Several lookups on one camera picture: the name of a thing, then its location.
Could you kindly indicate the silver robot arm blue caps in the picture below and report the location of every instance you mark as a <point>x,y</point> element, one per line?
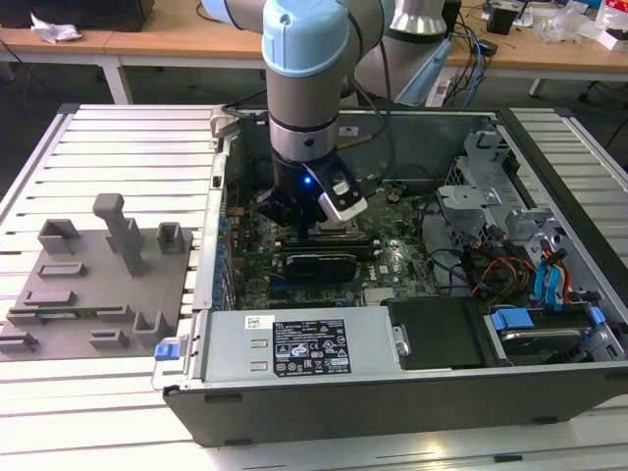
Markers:
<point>304,98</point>

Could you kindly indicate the black CPU socket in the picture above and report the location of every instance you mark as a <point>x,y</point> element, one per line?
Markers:
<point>343,235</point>

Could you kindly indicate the black RAM slot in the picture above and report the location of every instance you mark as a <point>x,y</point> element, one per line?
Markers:
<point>365,251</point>
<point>333,243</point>

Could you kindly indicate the black graphics card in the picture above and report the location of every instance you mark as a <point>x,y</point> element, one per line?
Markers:
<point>319,270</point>

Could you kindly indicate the round coin cell battery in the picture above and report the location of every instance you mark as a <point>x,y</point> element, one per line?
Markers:
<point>392,196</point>

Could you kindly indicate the green motherboard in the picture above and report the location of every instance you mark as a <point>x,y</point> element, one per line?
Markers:
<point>402,255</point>

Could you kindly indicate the silver chipset heatsink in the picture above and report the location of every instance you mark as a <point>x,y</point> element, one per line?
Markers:
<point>380,297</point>

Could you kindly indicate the silver power supply unit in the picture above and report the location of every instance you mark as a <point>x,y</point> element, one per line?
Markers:
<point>235,353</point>

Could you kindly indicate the silver metal drive cage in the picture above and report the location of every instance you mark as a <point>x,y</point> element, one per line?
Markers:
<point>466,196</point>

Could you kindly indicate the white labelled device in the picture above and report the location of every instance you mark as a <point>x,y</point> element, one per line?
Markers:
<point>440,93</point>

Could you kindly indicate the blue plastic latch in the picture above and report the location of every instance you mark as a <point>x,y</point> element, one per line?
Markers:
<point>167,353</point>

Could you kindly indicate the black plastic shroud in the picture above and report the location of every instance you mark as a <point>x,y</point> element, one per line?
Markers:
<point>441,333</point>

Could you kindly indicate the grey plastic parts rack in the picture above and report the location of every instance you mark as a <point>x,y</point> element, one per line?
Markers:
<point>98,294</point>

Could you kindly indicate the black open PC case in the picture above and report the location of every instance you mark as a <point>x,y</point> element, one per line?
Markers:
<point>343,412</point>

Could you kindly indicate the black computer tower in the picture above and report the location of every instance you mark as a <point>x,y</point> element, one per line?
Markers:
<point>454,17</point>

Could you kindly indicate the small black flat device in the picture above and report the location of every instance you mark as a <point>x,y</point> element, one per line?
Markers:
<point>488,47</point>

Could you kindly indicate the hard disk blue carrier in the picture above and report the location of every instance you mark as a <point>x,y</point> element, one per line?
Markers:
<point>510,320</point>

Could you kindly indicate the large black box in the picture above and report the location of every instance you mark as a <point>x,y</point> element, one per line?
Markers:
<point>98,12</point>

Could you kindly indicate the small black open box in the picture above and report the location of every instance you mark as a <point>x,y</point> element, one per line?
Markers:
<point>503,22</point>

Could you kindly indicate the crumpled white paper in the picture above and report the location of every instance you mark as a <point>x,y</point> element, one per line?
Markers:
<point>54,32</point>

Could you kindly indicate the clear plastic bag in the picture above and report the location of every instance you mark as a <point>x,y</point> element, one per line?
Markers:
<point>564,22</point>

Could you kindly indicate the white red carton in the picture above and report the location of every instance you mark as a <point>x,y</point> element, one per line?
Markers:
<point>613,19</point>

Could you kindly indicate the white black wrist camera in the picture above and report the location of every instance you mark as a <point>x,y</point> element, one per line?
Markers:
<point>346,206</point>

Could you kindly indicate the wooden desk white frame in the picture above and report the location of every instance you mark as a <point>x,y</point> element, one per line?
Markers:
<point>172,41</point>

